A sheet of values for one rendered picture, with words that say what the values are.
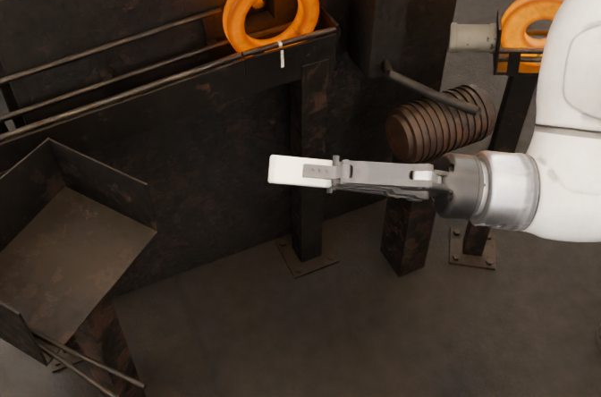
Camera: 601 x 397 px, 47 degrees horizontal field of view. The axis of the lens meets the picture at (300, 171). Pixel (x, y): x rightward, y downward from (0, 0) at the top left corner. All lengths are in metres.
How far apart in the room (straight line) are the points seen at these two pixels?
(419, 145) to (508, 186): 0.67
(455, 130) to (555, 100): 0.68
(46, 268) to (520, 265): 1.23
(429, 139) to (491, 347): 0.57
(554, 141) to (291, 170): 0.30
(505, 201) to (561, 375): 1.02
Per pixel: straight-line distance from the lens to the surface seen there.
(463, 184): 0.78
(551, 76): 0.83
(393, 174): 0.74
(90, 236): 1.17
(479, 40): 1.42
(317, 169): 0.75
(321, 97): 1.43
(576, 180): 0.81
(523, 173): 0.80
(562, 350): 1.81
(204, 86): 1.30
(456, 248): 1.90
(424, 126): 1.45
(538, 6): 1.40
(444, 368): 1.71
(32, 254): 1.18
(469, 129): 1.50
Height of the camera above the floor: 1.48
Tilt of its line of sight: 46 degrees down
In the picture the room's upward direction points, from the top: straight up
